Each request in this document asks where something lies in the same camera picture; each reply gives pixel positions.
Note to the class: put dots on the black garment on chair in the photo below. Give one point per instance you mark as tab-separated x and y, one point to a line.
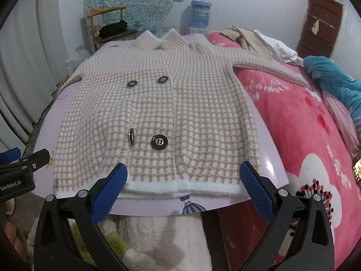
113	29

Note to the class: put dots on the pink floral fleece blanket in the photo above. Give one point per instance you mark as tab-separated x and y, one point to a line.
315	158

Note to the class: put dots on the beige and white clothes pile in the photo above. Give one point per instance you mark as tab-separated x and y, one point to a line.
254	40

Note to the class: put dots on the wooden armchair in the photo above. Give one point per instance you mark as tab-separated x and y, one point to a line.
96	41

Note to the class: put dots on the dark red wooden door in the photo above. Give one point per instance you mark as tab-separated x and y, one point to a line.
320	29

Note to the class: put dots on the teal fleece garment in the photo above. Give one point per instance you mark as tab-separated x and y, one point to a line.
337	82

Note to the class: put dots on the beige white houndstooth coat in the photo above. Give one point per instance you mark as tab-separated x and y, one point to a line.
158	118

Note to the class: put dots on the white curtain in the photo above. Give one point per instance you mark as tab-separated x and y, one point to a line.
33	56

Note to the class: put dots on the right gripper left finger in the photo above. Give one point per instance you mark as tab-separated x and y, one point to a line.
54	245

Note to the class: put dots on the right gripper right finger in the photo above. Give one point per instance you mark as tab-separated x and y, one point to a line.
299	235

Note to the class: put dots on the white water dispenser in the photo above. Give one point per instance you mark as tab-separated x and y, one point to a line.
201	31

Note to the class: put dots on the lilac printed bed sheet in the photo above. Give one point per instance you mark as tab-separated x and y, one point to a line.
158	124

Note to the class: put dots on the white plastic bags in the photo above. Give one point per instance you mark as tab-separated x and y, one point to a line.
72	64

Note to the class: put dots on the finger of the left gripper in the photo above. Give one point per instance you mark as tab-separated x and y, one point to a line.
36	161

